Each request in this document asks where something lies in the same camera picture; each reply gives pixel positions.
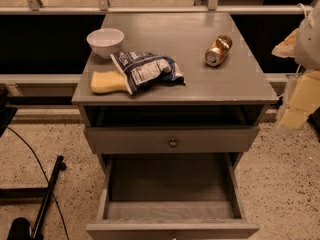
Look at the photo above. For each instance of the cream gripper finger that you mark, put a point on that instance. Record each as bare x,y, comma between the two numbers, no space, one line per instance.
285,49
301,99

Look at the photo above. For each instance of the white ceramic bowl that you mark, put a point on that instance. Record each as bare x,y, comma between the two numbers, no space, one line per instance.
105,41

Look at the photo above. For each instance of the yellow sponge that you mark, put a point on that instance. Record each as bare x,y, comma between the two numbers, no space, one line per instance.
107,82

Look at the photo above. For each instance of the black stand leg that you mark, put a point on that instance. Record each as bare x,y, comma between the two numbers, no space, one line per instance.
20,228

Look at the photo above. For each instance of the upper grey drawer with knob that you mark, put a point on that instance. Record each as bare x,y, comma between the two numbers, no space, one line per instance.
162,140

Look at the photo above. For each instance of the metal railing frame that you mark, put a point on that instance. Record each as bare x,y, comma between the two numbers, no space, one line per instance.
100,4

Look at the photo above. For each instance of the blue white chip bag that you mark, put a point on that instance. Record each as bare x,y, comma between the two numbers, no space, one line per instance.
143,68

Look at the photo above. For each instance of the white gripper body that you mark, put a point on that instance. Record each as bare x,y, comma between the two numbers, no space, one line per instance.
308,47

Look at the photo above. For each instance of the grey wooden drawer cabinet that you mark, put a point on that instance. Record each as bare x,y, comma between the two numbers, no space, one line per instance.
232,94

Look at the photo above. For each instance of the orange soda can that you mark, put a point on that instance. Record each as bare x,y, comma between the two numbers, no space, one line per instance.
218,50

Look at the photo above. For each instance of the open grey lower drawer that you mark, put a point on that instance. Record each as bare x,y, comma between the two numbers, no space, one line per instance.
170,197

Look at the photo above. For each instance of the black box at left edge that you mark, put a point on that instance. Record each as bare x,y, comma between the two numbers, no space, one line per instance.
6,113

